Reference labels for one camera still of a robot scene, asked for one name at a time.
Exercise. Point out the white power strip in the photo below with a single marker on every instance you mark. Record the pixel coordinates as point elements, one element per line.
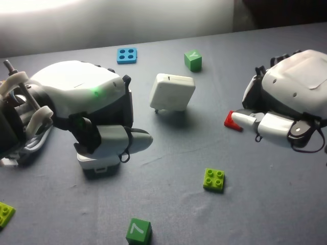
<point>98,163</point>

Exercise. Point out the lime green toy brick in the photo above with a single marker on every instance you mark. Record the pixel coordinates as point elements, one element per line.
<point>5,214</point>
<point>214,180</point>

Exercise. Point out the green cube with number 7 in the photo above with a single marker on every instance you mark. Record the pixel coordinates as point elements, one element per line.
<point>139,232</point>

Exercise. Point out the red toy brick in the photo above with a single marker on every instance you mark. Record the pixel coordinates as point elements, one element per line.
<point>230,122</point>

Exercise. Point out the green cube with letter Y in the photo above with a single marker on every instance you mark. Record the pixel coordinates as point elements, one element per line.
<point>192,61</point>

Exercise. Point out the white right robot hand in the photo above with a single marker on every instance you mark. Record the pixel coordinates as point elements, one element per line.
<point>293,84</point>

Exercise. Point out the white charger adapter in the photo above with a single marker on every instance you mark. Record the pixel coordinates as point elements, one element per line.
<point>171,93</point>

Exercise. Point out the grey table cloth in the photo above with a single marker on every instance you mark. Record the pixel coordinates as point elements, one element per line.
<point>242,191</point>

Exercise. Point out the dark backdrop panel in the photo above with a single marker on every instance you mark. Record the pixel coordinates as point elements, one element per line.
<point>293,12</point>

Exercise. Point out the blue four-hole block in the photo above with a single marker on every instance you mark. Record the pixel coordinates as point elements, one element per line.
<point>127,56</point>

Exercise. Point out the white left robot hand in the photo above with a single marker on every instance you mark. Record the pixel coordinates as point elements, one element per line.
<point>76,84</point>

